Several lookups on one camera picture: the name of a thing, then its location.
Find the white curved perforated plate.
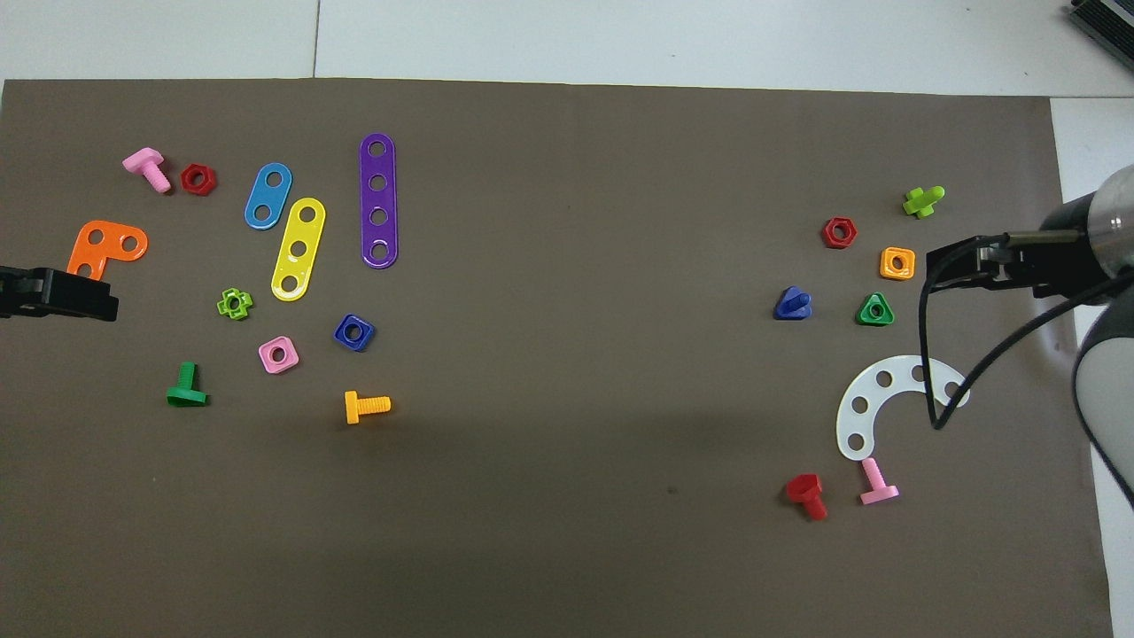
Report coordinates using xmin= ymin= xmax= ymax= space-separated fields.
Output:
xmin=836 ymin=355 xmax=971 ymax=462

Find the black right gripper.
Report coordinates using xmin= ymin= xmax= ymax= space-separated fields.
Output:
xmin=926 ymin=197 xmax=1105 ymax=302

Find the red toy screw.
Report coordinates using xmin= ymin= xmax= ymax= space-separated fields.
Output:
xmin=786 ymin=473 xmax=829 ymax=521

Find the yellow three-hole strip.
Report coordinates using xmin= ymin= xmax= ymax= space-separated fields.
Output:
xmin=270 ymin=197 xmax=327 ymax=302

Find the lime cross-head toy screw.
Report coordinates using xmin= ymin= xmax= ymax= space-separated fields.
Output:
xmin=902 ymin=185 xmax=946 ymax=220

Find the purple four-hole strip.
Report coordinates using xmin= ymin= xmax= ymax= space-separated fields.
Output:
xmin=359 ymin=133 xmax=399 ymax=269

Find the brown table mat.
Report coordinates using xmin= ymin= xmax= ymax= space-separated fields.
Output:
xmin=0 ymin=78 xmax=1115 ymax=638

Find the dark green toy screw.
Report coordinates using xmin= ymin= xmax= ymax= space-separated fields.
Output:
xmin=166 ymin=362 xmax=210 ymax=408

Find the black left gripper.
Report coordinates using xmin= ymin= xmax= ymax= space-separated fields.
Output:
xmin=0 ymin=265 xmax=120 ymax=323

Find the blue square toy nut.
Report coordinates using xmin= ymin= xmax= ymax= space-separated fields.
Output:
xmin=333 ymin=314 xmax=377 ymax=353

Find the pink toy screw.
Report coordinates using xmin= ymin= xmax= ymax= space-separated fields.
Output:
xmin=122 ymin=147 xmax=172 ymax=194
xmin=859 ymin=457 xmax=900 ymax=506

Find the orange-yellow toy screw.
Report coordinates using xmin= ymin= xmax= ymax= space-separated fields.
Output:
xmin=344 ymin=391 xmax=392 ymax=425

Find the grey ribbed device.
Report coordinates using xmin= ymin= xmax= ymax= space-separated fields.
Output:
xmin=1068 ymin=0 xmax=1134 ymax=47

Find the pink square toy nut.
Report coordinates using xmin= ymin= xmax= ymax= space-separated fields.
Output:
xmin=258 ymin=336 xmax=300 ymax=375

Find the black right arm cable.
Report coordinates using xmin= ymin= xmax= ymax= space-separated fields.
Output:
xmin=918 ymin=232 xmax=1134 ymax=432

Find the blue two-hole strip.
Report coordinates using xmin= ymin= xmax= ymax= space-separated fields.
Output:
xmin=244 ymin=162 xmax=293 ymax=230

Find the orange angled three-hole plate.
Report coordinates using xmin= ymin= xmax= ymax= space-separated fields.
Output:
xmin=66 ymin=220 xmax=149 ymax=281

